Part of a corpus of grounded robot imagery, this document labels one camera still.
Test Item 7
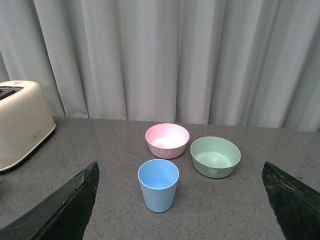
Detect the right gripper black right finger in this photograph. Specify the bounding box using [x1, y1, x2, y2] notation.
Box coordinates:
[261, 162, 320, 240]

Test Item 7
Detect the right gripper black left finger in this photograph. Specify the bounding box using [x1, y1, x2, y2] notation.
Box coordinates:
[0, 161, 100, 240]

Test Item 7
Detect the light blue plastic cup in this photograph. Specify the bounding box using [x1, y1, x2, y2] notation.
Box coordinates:
[137, 159, 180, 213]

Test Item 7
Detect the green plastic bowl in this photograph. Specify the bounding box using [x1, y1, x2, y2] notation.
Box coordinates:
[190, 136, 241, 179]

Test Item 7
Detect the cream white toaster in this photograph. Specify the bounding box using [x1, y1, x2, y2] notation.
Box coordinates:
[0, 80, 56, 172]

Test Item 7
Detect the pink plastic bowl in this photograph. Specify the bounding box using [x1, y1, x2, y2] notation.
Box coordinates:
[145, 123, 190, 160]

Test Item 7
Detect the grey white curtain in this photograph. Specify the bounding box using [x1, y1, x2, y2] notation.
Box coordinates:
[0, 0, 320, 132]

